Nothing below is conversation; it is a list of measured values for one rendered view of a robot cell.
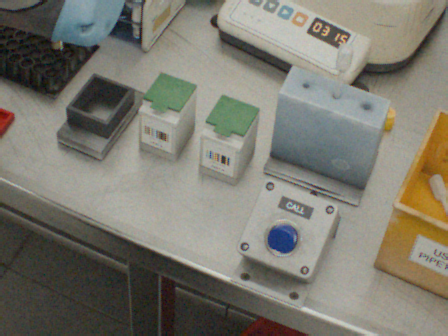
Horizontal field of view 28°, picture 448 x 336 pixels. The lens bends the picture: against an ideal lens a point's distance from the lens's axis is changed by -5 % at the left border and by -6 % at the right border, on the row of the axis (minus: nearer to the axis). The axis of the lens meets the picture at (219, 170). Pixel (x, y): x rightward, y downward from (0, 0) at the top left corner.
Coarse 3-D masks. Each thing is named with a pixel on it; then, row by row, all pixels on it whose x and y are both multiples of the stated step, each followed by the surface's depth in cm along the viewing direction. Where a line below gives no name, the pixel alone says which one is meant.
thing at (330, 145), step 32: (288, 96) 86; (320, 96) 86; (352, 96) 86; (288, 128) 89; (320, 128) 87; (352, 128) 86; (288, 160) 92; (320, 160) 91; (352, 160) 89; (352, 192) 91
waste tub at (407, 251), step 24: (432, 120) 85; (432, 144) 90; (432, 168) 92; (408, 192) 86; (432, 192) 92; (408, 216) 79; (432, 216) 90; (384, 240) 83; (408, 240) 81; (432, 240) 80; (384, 264) 85; (408, 264) 84; (432, 264) 82; (432, 288) 84
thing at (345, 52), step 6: (342, 48) 81; (348, 48) 81; (342, 54) 81; (348, 54) 81; (336, 60) 83; (342, 60) 82; (348, 60) 82; (336, 66) 83; (342, 66) 82; (348, 66) 82
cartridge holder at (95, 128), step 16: (96, 80) 95; (112, 80) 95; (80, 96) 93; (96, 96) 96; (112, 96) 96; (128, 96) 93; (80, 112) 92; (96, 112) 95; (112, 112) 92; (128, 112) 95; (64, 128) 93; (80, 128) 93; (96, 128) 92; (112, 128) 93; (80, 144) 92; (96, 144) 92; (112, 144) 94
